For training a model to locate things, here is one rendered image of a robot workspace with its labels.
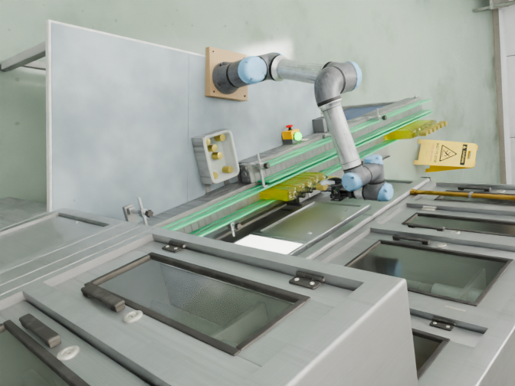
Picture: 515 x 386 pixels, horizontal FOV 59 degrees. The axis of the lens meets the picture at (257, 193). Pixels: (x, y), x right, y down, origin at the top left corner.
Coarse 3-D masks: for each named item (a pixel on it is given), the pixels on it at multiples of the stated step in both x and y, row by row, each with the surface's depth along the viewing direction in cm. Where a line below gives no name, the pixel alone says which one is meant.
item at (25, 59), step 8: (32, 48) 188; (40, 48) 182; (16, 56) 202; (24, 56) 195; (32, 56) 188; (40, 56) 188; (0, 64) 220; (8, 64) 210; (16, 64) 205; (24, 64) 205; (32, 64) 212; (40, 64) 215
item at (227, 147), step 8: (208, 136) 206; (232, 136) 216; (216, 144) 218; (224, 144) 220; (232, 144) 216; (208, 152) 216; (224, 152) 222; (232, 152) 218; (208, 160) 207; (216, 160) 219; (224, 160) 222; (232, 160) 220; (216, 168) 219; (224, 176) 216; (232, 176) 217
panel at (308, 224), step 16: (304, 208) 228; (320, 208) 224; (336, 208) 219; (352, 208) 215; (368, 208) 214; (272, 224) 214; (288, 224) 211; (304, 224) 207; (320, 224) 203; (336, 224) 197; (288, 240) 190; (304, 240) 187
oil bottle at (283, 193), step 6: (276, 186) 220; (282, 186) 218; (288, 186) 216; (264, 192) 222; (270, 192) 219; (276, 192) 216; (282, 192) 213; (288, 192) 211; (264, 198) 224; (270, 198) 221; (276, 198) 217; (282, 198) 215; (288, 198) 212; (294, 198) 212
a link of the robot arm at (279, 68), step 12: (264, 60) 205; (276, 60) 204; (288, 60) 202; (276, 72) 205; (288, 72) 200; (300, 72) 195; (312, 72) 190; (348, 72) 178; (360, 72) 183; (348, 84) 179
